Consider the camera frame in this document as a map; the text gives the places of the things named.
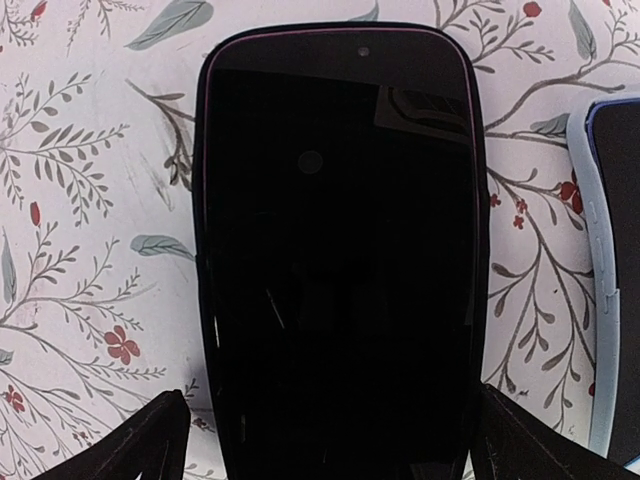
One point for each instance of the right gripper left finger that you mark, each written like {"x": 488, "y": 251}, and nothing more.
{"x": 151, "y": 444}

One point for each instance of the black phone case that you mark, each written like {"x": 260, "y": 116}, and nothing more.
{"x": 341, "y": 222}

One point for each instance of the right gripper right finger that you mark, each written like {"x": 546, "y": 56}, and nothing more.
{"x": 510, "y": 443}

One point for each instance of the phone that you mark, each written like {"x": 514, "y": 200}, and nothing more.
{"x": 603, "y": 141}

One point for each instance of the floral patterned table mat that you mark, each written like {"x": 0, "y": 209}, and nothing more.
{"x": 99, "y": 309}

